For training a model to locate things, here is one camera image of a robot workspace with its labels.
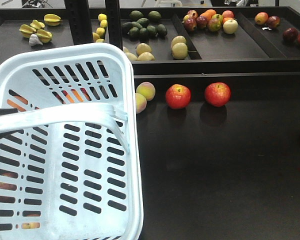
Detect light blue plastic basket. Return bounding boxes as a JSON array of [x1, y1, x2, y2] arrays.
[[0, 43, 144, 240]]

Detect red apple right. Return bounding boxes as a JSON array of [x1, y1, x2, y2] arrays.
[[204, 82, 231, 107]]

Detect yellow starfruit rear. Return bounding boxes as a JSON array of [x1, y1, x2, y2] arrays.
[[43, 13, 62, 27]]

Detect red apple centre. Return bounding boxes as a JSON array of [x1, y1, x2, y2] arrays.
[[165, 84, 191, 110]]

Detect pale peach front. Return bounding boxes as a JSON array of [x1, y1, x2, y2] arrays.
[[135, 92, 148, 114]]

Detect pale peach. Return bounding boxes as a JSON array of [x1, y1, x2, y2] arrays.
[[135, 92, 148, 114], [136, 81, 156, 101]]

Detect pale peach rear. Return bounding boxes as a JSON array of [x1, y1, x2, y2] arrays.
[[136, 81, 156, 101]]

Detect red apple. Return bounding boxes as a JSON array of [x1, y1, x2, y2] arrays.
[[204, 82, 231, 107], [165, 84, 191, 110]]

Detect white garlic bulb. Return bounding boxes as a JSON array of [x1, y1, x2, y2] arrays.
[[28, 34, 43, 46]]

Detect pale yellow pear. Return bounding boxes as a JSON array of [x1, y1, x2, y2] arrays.
[[171, 42, 188, 60]]

